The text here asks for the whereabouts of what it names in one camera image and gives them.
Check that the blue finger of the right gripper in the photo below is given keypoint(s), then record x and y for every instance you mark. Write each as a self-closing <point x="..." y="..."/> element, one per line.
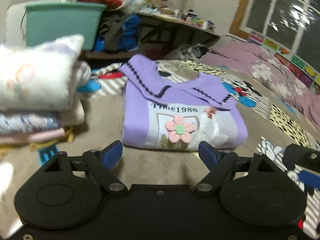
<point x="296" y="156"/>

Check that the pink floral quilt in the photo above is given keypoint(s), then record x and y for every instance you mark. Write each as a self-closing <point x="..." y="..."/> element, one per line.
<point x="256" y="62"/>

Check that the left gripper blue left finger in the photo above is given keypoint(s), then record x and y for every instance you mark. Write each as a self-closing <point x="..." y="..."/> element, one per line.
<point x="100" y="164"/>

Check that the large dark window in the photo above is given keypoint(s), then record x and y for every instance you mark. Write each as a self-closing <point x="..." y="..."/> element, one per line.
<point x="292" y="23"/>

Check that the dark low table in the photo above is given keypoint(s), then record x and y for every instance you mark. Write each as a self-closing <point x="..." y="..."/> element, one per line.
<point x="166" y="32"/>

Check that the white folded clothes pile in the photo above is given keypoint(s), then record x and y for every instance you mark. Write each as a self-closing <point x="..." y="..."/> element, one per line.
<point x="39" y="98"/>

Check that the purple sweatshirt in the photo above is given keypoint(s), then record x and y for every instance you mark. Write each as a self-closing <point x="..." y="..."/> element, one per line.
<point x="160" y="113"/>

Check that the teal plastic storage bin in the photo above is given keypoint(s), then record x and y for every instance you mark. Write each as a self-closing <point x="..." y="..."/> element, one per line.
<point x="47" y="21"/>

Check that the colourful cartoon border strip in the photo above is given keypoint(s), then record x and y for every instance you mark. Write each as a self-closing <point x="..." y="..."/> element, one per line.
<point x="300" y="68"/>

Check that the blue bag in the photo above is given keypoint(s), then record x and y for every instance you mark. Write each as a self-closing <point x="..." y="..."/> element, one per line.
<point x="118" y="32"/>

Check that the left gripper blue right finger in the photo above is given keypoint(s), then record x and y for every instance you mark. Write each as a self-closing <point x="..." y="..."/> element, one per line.
<point x="220" y="166"/>

